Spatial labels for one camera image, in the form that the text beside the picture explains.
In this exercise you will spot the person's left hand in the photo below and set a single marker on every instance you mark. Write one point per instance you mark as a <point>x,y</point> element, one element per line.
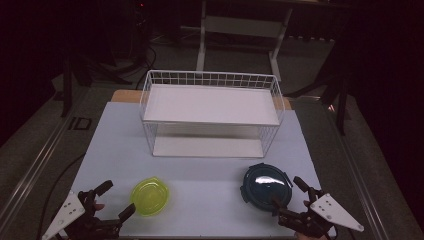
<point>99,207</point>

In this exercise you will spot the yellow-green plastic bowl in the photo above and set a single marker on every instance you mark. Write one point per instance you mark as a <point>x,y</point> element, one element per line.
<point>150,197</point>

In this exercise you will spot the silver floor rail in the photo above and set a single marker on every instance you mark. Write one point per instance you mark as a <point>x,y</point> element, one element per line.
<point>358,173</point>
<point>36,160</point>

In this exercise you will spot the white metal desk frame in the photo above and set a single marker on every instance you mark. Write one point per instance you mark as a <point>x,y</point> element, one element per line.
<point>245,26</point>

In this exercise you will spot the dark blue lidded glass container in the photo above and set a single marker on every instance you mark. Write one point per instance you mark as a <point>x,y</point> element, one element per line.
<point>265,190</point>

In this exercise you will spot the person's right hand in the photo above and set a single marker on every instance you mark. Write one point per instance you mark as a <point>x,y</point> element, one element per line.
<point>306,203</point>

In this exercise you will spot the black metal stand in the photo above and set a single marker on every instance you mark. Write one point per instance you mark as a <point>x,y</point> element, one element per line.
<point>340,96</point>
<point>71,80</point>

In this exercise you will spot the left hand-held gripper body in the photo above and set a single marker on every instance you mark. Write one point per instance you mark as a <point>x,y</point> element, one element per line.
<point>68,211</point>

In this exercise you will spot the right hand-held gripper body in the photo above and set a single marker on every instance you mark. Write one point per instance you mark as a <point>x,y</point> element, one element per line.
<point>333,211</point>

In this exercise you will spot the light blue table mat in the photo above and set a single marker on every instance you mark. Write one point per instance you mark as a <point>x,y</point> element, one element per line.
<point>110,150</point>

